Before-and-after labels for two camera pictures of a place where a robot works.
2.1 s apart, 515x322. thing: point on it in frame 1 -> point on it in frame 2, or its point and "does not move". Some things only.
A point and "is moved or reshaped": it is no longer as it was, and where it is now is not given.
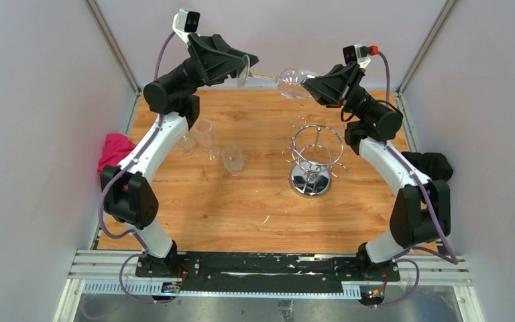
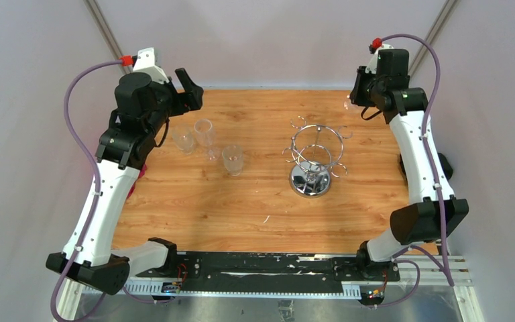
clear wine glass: (233, 159) does not move
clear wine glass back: (288, 81) is moved or reshaped
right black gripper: (338, 88) -> (357, 95)
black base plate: (259, 271) does not move
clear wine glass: (203, 130) does not move
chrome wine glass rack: (315, 151) does not move
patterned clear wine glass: (186, 143) does not move
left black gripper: (212, 60) -> (190, 100)
